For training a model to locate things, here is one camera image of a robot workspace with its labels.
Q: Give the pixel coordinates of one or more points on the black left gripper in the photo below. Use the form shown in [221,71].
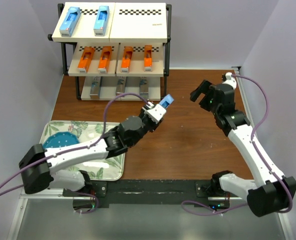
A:
[153,126]

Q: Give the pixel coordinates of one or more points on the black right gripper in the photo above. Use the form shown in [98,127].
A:
[203,88]

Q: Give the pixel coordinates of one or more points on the light blue toothpaste box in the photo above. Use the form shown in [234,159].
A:
[166,101]

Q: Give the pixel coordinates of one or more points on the metallic blue toothpaste box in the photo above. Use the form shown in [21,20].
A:
[144,88]

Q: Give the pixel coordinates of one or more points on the silver blue toothpaste box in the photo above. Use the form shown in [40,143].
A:
[95,88]
[121,85]

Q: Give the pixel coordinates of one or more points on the orange toothpaste box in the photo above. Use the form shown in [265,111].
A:
[148,62]
[86,59]
[104,60]
[126,59]

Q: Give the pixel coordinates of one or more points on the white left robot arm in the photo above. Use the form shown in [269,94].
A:
[42,168]

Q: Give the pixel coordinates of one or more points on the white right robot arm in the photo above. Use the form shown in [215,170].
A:
[270,190]

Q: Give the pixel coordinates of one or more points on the leaf-patterned white tray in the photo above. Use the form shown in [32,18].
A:
[110,169]

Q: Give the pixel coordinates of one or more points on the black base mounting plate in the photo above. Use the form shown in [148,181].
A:
[148,192]

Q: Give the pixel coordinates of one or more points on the teal dotted plate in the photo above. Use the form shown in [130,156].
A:
[61,139]

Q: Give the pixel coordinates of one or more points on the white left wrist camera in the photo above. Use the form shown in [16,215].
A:
[156,113]

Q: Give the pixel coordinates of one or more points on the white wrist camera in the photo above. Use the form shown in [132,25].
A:
[156,113]
[228,79]

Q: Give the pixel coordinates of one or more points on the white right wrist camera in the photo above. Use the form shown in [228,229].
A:
[228,79]

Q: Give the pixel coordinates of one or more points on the black frame three-tier shelf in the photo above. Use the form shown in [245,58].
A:
[131,24]

